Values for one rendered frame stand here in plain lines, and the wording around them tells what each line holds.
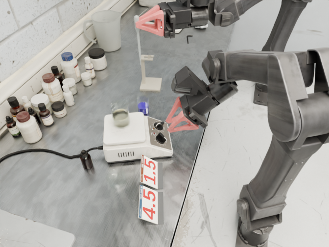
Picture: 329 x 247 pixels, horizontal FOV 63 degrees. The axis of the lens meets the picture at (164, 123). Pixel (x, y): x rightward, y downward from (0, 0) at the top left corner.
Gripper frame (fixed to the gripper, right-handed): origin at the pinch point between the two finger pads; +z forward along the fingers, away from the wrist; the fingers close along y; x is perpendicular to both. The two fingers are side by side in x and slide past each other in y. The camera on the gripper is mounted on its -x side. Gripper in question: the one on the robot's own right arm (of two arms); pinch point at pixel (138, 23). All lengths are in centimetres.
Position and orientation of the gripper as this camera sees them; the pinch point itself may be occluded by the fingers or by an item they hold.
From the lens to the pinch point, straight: 79.7
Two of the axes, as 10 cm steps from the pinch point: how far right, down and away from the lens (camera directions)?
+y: 2.6, 6.8, -6.9
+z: -9.7, 1.9, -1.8
